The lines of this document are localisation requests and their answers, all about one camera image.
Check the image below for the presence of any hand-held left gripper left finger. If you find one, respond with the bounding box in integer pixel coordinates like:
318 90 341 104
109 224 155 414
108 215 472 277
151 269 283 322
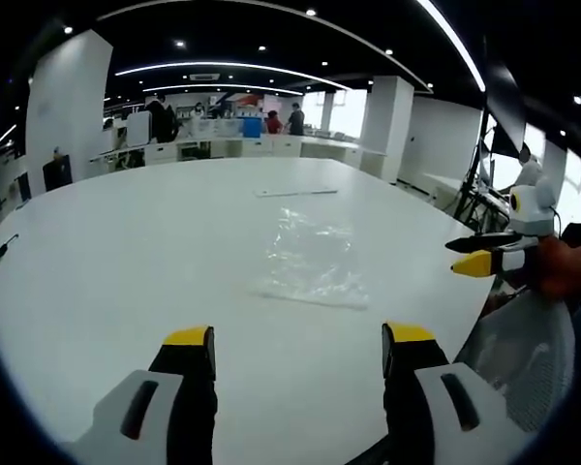
60 325 220 465

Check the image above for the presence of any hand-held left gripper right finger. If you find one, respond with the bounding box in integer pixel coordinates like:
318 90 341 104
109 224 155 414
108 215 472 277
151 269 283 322
381 320 539 465

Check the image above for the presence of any clear food packaging bag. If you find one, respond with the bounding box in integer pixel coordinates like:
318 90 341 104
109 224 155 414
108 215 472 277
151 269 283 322
245 205 371 312

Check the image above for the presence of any person's right hand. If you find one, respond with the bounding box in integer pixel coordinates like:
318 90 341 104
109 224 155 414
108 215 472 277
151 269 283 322
522 235 581 302

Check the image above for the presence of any black light stand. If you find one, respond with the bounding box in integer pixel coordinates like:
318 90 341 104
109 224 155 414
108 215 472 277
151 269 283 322
452 108 497 231

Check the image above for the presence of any grey mesh office chair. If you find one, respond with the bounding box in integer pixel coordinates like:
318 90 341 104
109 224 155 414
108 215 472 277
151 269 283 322
453 288 581 433

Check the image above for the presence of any black softbox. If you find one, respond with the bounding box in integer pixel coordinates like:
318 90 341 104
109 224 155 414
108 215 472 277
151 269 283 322
483 61 530 157

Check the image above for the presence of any long white counter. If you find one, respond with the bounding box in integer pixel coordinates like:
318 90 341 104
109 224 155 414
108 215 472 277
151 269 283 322
88 132 389 171

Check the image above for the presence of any black office chair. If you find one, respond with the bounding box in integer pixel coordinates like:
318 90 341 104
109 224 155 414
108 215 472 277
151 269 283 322
42 154 75 192

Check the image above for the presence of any white cabinet box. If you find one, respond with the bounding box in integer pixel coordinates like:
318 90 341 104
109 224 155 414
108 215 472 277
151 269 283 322
125 110 153 148

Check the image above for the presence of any black cable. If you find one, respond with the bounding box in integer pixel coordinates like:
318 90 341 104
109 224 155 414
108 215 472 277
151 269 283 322
0 233 20 273

